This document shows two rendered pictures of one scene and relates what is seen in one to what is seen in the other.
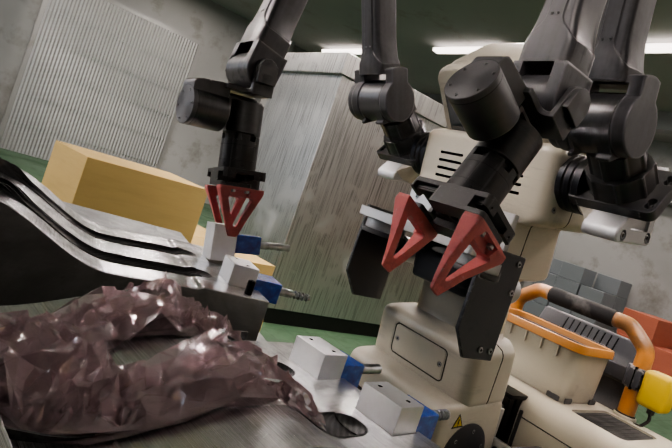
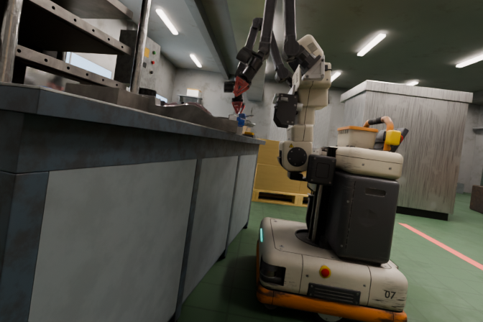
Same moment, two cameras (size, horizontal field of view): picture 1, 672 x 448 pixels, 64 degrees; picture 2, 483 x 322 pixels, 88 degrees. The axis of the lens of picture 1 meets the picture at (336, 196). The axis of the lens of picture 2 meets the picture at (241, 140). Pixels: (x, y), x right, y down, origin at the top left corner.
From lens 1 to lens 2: 106 cm
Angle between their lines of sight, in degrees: 41
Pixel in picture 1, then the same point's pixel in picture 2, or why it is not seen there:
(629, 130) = (286, 49)
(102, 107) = not seen: hidden behind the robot
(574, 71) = (262, 42)
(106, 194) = (268, 149)
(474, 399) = (296, 139)
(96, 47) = not seen: hidden behind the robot
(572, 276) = not seen: outside the picture
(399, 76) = (280, 66)
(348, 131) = (377, 113)
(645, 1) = (288, 19)
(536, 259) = (317, 98)
